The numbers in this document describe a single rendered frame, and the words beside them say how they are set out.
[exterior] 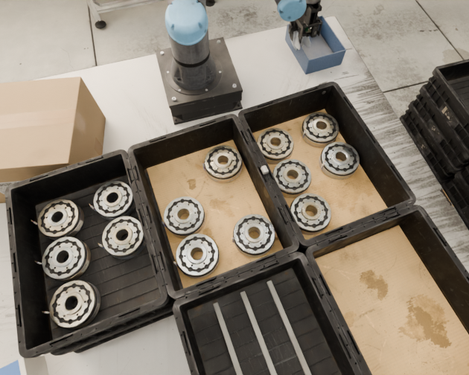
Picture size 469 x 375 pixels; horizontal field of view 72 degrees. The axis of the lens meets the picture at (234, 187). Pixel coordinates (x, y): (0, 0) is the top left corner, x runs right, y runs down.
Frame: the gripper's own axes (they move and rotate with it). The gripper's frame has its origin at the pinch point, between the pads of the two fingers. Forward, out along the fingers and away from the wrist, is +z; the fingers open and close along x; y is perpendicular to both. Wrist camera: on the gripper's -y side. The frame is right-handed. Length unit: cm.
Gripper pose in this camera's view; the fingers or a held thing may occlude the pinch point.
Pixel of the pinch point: (297, 45)
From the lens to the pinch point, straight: 134.4
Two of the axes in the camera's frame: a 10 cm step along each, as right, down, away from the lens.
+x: 9.4, -3.0, 1.3
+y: 3.3, 8.5, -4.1
